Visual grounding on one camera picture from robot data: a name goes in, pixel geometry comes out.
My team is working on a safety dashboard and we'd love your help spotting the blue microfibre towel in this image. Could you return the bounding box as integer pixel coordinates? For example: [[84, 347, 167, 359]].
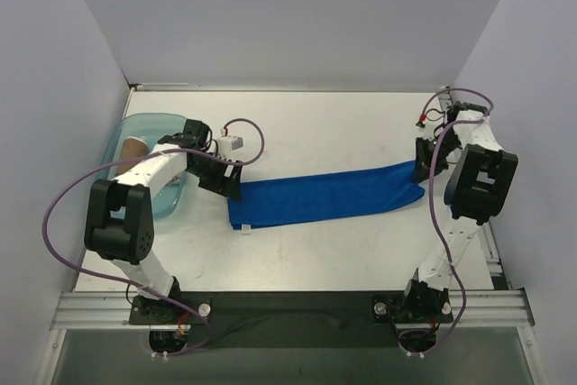
[[228, 160, 425, 230]]

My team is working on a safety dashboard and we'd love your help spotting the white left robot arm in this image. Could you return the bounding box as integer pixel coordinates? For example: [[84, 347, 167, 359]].
[[84, 119, 243, 324]]

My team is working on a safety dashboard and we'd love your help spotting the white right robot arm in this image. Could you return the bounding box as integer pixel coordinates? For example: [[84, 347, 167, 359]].
[[399, 102, 518, 322]]

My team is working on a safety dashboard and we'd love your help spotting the translucent blue plastic tray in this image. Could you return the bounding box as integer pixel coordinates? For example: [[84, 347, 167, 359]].
[[96, 113, 195, 219]]

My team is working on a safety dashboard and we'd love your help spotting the rolled brown towel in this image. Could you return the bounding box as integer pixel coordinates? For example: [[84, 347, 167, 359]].
[[115, 136, 149, 176]]

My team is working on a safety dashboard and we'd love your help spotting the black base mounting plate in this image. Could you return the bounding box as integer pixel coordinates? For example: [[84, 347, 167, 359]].
[[128, 291, 453, 352]]

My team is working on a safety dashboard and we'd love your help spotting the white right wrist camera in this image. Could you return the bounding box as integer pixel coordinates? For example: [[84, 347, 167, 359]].
[[416, 112, 435, 129]]

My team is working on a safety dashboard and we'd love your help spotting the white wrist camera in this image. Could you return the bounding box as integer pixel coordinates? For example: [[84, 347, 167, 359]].
[[416, 112, 435, 129], [216, 135, 243, 159]]

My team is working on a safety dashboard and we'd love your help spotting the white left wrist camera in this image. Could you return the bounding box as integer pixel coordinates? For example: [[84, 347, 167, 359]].
[[216, 135, 243, 159]]

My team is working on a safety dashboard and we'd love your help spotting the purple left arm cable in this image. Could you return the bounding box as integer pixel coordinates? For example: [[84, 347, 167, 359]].
[[41, 117, 267, 356]]

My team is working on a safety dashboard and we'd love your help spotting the front aluminium frame rail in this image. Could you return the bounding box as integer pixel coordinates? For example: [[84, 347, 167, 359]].
[[51, 290, 535, 330]]

